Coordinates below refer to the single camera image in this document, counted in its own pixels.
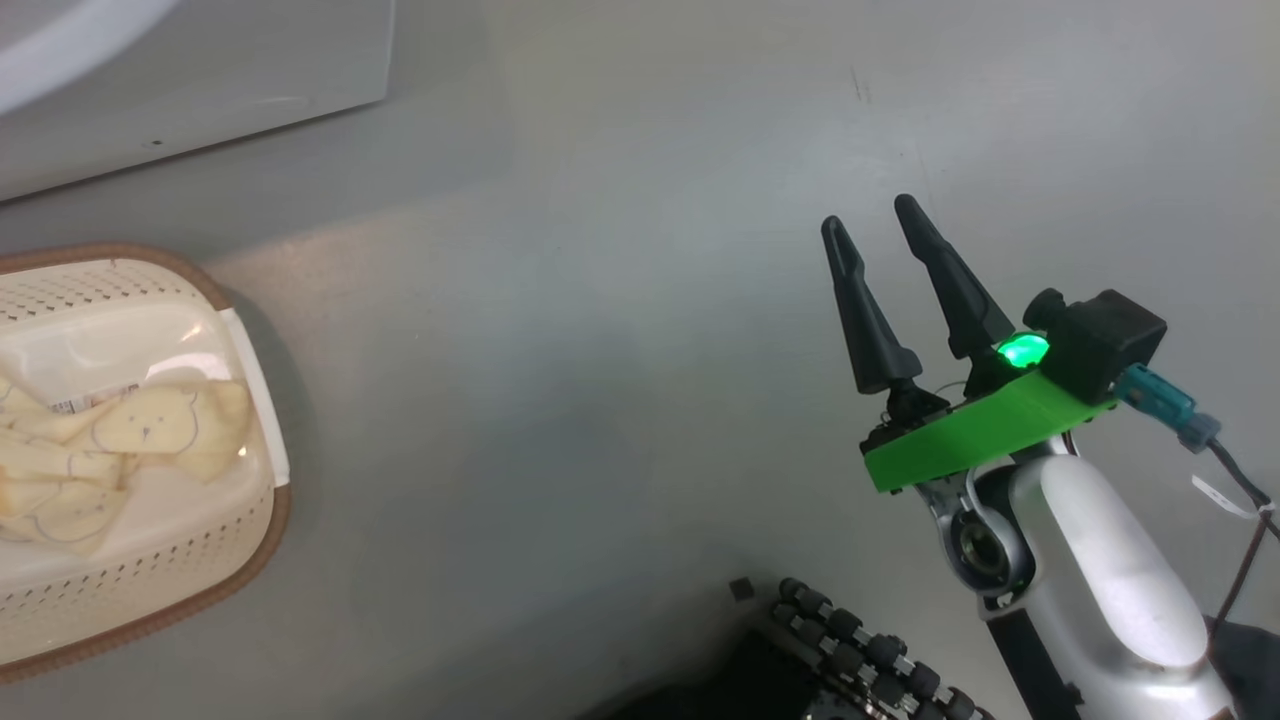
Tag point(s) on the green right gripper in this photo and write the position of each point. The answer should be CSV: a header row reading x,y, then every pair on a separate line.
x,y
960,440

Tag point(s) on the cream garment with bear print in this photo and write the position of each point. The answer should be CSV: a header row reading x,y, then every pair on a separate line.
x,y
150,430

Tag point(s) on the black roller wheel robot base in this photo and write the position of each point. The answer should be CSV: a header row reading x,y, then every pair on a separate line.
x,y
850,640

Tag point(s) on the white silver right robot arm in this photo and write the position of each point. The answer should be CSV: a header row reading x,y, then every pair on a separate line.
x,y
1110,580

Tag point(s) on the white front-load washing machine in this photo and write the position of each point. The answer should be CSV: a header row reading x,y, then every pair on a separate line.
x,y
250,80

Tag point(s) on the cream basket with brown rim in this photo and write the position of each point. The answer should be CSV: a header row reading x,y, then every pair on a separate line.
x,y
150,590

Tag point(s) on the white product label sticker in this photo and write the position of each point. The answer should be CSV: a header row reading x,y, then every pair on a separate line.
x,y
85,403

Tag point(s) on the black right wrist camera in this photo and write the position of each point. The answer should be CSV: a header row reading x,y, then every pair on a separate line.
x,y
1100,340

